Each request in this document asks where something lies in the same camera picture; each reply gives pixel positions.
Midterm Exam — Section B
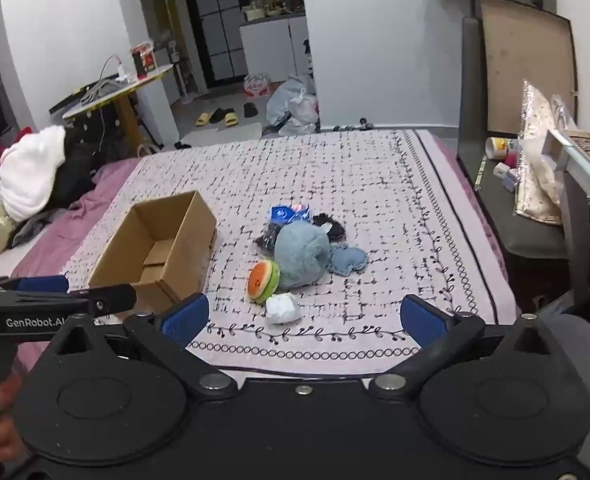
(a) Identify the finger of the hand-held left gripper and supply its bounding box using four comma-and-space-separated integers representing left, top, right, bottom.
88, 284, 138, 317
0, 275, 70, 295

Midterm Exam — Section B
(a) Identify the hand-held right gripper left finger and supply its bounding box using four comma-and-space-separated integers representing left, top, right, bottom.
48, 292, 238, 401

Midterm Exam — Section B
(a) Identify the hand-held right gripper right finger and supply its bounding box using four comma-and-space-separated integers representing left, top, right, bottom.
369, 294, 558, 402

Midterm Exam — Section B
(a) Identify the brown cardboard box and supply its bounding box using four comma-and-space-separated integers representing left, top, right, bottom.
88, 190, 218, 321

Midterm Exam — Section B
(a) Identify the orange and green plush toy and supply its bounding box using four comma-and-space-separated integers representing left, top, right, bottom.
246, 259, 282, 304

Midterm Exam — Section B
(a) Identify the blue plush piece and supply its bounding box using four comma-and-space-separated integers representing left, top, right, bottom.
329, 246, 369, 277

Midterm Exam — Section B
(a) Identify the white soft ball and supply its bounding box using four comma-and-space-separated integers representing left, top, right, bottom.
265, 292, 302, 324

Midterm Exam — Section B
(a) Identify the black knitted cloth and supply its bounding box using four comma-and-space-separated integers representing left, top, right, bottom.
253, 224, 283, 256

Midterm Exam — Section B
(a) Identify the black lace-edged pouch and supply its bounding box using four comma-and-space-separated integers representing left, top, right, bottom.
309, 213, 347, 241

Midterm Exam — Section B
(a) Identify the grey-blue plush toy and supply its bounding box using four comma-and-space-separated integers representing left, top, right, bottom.
274, 222, 333, 289

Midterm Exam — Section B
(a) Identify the blue tissue packet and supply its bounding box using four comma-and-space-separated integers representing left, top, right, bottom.
269, 204, 312, 226

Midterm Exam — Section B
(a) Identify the person's left hand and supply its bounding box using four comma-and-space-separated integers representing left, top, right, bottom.
0, 370, 28, 466

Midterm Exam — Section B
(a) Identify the white fluffy towel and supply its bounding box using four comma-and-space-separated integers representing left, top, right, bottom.
0, 126, 67, 222

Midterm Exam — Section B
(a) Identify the grey chair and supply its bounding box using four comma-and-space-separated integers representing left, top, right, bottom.
457, 16, 576, 261

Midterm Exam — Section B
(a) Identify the white floor mat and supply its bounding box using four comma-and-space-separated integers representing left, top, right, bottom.
175, 122, 263, 150

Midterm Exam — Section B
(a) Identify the yellow-white tape roll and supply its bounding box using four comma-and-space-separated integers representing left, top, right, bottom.
485, 136, 518, 160

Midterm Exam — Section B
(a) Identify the round table with yellow legs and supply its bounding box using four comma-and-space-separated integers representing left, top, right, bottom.
49, 64, 175, 156

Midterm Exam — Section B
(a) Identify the glass-topped table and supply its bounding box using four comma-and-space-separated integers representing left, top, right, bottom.
542, 129, 590, 281

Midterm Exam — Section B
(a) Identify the grey plastic bag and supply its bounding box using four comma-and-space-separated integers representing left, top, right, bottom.
266, 75, 318, 136

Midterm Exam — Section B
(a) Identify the white plastic bag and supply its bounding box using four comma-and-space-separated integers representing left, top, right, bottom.
287, 94, 321, 125

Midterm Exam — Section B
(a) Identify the red box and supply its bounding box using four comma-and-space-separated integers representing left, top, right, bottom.
130, 42, 157, 77

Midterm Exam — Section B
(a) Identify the red and white packet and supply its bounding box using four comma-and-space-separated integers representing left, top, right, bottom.
244, 74, 272, 98

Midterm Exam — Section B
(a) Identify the brown cardboard board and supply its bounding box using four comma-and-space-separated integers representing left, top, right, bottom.
476, 0, 578, 136

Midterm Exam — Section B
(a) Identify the white cabinet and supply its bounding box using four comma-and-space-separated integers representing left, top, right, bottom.
239, 15, 310, 83

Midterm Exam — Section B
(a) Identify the black-framed glass door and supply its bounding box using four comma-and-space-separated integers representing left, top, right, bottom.
180, 0, 248, 83

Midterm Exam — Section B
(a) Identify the white charger with cable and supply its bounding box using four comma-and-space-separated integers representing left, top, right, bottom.
100, 55, 131, 83

